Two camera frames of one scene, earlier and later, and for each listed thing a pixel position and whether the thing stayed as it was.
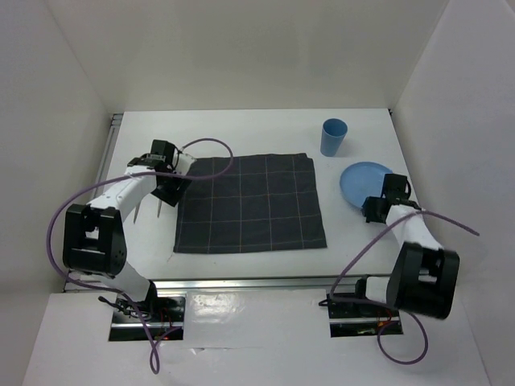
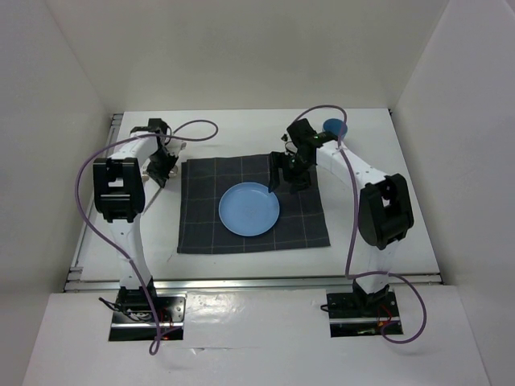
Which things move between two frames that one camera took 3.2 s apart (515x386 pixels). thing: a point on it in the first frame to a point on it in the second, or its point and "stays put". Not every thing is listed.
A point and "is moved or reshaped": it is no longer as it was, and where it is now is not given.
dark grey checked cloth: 266,202 stays put
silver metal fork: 136,212 is moved or reshaped
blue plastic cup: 333,133 stays put
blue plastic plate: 362,179 is moved or reshaped
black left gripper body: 171,190 to 161,162
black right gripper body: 370,210 to 296,171
